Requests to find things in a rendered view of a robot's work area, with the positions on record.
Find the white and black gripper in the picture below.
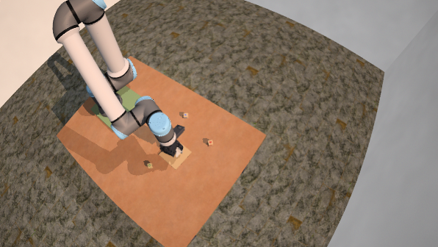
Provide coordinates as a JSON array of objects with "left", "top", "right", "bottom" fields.
[{"left": 159, "top": 140, "right": 183, "bottom": 157}]

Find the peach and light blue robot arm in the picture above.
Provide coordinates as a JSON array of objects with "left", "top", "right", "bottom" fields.
[{"left": 52, "top": 0, "right": 185, "bottom": 146}]

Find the tan flat mat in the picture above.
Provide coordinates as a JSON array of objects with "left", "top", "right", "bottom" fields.
[{"left": 159, "top": 146, "right": 191, "bottom": 169}]

